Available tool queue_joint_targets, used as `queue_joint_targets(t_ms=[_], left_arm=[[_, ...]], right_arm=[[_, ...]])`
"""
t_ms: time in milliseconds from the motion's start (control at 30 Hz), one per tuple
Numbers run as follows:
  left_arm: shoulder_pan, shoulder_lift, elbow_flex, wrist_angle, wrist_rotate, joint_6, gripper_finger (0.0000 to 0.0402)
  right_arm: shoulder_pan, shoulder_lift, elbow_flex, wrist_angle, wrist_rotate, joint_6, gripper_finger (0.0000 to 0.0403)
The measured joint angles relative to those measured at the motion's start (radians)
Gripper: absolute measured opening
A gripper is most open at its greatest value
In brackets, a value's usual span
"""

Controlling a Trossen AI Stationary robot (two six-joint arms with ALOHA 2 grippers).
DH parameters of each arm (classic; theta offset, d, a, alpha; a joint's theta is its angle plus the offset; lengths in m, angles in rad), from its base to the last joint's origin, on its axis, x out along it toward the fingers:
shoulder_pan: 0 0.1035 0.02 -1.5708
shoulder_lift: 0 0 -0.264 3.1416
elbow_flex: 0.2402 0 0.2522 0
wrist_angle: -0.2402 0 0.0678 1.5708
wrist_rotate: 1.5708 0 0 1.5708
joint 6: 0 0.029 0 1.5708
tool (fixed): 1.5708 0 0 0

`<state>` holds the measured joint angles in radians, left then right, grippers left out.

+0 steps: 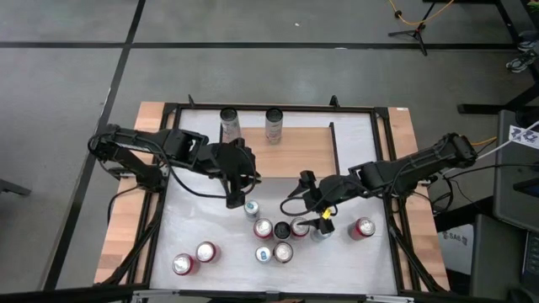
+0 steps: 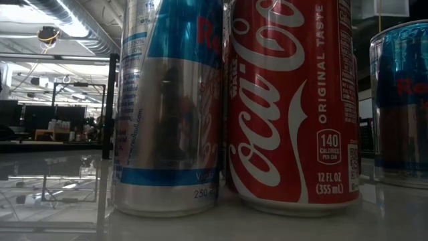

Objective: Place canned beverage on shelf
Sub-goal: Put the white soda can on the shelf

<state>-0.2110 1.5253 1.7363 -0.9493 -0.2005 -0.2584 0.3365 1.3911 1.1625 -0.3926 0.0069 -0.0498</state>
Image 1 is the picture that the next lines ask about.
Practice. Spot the white box SA6 print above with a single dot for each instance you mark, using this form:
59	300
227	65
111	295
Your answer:
457	252

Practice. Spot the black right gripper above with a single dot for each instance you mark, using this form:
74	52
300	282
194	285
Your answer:
334	191

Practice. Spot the wooden shelf black metal frame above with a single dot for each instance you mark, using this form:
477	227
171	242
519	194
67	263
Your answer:
290	155

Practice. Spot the white paper tag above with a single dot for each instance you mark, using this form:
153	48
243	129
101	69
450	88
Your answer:
524	138

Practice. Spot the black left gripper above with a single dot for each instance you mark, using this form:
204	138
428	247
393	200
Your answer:
225	162

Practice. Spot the red Coca-Cola can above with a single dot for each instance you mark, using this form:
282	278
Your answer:
365	227
263	228
298	230
283	251
183	264
206	251

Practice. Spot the black tripod stand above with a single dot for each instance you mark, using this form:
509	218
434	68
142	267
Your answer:
417	30

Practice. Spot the black desk leg frame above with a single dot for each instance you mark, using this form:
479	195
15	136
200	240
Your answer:
480	108

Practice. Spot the grey furniture leg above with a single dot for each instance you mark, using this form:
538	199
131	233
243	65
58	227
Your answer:
12	187

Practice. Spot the grey cabinet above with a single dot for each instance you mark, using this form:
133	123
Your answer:
497	261

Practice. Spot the grey desk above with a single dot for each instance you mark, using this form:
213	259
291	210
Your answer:
509	189

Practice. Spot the blue silver Red Bull can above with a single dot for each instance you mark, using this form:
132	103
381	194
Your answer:
318	237
251	209
263	253

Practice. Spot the person's shoe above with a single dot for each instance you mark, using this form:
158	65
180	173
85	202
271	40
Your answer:
529	44
520	63

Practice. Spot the silver aluminium bar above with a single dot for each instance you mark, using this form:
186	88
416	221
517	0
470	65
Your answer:
389	299
156	293

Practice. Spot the black metal table frame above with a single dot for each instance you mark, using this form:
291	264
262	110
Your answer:
202	107

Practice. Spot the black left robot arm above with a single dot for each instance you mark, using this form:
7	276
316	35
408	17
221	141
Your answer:
139	139

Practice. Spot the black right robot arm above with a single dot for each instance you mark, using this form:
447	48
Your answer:
421	164

